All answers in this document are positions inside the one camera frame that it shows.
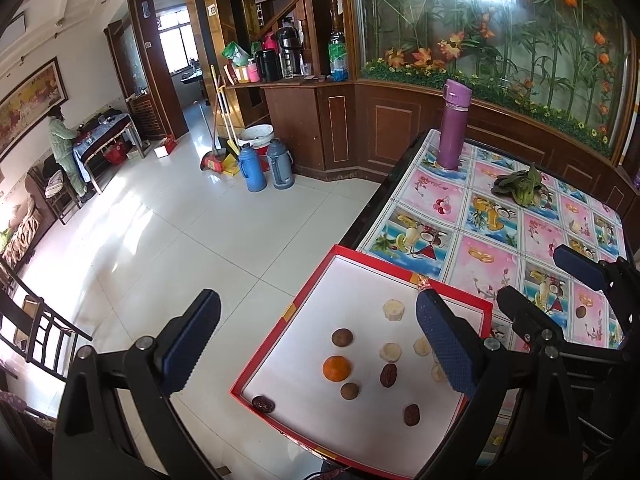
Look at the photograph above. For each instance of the purple thermos bottle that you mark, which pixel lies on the purple thermos bottle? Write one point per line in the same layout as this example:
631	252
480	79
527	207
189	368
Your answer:
457	99

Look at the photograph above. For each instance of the wooden cabinet partition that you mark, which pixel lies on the wooden cabinet partition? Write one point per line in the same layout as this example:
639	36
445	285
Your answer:
554	82

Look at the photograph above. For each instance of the black wooden chair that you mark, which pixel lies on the black wooden chair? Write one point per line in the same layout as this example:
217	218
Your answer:
42	337

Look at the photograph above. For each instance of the green leafy vegetable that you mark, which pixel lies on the green leafy vegetable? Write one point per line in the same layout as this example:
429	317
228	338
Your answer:
525	187

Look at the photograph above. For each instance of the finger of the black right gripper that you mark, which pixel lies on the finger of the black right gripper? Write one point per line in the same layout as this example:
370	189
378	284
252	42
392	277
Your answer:
531	324
619	281

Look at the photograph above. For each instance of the framed landscape painting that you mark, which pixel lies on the framed landscape painting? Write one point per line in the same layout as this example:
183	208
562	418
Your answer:
29	102

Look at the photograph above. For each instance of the dark red date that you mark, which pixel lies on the dark red date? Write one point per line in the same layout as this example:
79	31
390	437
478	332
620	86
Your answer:
388	375
412	415
263	404

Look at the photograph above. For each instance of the white plastic basin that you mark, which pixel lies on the white plastic basin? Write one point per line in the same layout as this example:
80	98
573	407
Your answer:
258	137

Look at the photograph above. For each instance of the person in green clothes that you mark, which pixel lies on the person in green clothes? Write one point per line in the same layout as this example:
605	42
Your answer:
62	141

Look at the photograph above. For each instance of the black kettle on cabinet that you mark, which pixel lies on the black kettle on cabinet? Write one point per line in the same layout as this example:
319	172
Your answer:
290	52

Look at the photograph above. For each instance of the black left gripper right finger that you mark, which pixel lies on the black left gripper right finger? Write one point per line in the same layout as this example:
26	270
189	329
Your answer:
483	371

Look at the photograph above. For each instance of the red broom and dustpan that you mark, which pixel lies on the red broom and dustpan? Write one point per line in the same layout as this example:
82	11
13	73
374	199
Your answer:
223	156

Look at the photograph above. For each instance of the colourful fruit print tablecloth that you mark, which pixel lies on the colourful fruit print tablecloth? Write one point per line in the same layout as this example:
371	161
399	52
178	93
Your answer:
447	225

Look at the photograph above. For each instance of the beige cake piece square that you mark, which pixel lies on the beige cake piece square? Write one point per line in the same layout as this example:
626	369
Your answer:
438	373

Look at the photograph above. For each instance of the beige cake piece round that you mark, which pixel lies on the beige cake piece round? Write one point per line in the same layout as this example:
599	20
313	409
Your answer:
394	310

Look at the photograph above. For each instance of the side table with cloth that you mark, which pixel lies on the side table with cloth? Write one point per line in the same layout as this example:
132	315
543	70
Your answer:
98	138

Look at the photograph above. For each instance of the red white tray box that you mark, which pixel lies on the red white tray box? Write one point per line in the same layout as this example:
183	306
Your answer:
349	290

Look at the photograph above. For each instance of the orange fruit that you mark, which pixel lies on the orange fruit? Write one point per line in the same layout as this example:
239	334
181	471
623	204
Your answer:
336	368

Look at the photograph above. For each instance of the clear bottle green label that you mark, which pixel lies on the clear bottle green label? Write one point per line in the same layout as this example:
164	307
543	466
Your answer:
338	56

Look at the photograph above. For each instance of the blue thermos flask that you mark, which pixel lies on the blue thermos flask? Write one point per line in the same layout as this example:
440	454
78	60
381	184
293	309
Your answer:
251	169

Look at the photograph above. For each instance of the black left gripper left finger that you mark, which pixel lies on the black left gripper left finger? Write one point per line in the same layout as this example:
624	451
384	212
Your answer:
92	439

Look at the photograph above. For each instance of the grey-blue thermos flask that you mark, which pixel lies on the grey-blue thermos flask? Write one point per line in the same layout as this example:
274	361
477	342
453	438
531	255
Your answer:
280	164

